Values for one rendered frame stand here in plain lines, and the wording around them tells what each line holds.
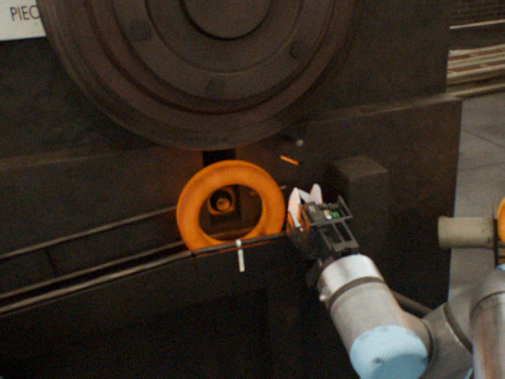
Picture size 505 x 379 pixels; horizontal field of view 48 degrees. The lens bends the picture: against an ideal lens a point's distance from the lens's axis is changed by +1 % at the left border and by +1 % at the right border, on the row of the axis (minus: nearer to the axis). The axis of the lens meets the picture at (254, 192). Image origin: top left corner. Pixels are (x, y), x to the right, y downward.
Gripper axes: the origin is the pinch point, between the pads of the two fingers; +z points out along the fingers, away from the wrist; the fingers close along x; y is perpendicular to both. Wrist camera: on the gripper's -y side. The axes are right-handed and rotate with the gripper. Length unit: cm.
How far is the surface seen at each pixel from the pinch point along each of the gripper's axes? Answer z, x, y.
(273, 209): -2.5, 5.5, 0.9
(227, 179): -0.3, 12.8, 7.4
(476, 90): 252, -247, -158
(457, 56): 320, -274, -165
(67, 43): 5.0, 33.1, 31.0
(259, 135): -0.2, 7.5, 15.0
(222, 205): 5.4, 12.5, -3.3
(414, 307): -19.0, -15.3, -12.2
